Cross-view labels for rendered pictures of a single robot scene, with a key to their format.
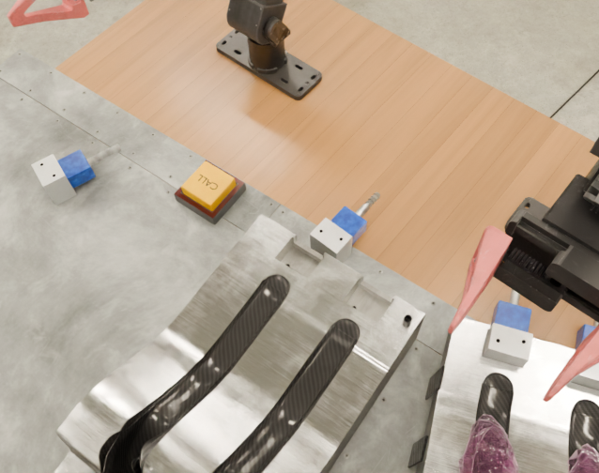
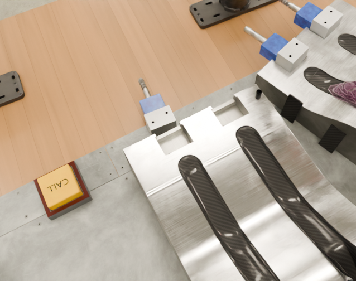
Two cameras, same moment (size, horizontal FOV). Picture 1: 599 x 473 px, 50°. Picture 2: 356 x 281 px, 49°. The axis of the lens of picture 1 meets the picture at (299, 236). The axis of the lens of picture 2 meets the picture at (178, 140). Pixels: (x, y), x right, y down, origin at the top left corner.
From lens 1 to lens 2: 39 cm
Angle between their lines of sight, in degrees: 27
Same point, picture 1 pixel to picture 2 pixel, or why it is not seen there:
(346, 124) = (67, 76)
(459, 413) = (322, 101)
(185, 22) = not seen: outside the picture
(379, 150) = (102, 66)
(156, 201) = (41, 237)
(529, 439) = (352, 73)
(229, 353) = (222, 221)
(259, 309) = (198, 184)
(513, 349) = (299, 51)
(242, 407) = (274, 227)
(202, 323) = (190, 231)
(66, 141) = not seen: outside the picture
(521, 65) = not seen: hidden behind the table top
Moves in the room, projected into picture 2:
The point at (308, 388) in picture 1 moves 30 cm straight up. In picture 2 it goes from (274, 178) to (330, 63)
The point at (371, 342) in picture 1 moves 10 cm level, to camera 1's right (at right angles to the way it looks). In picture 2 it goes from (261, 122) to (278, 76)
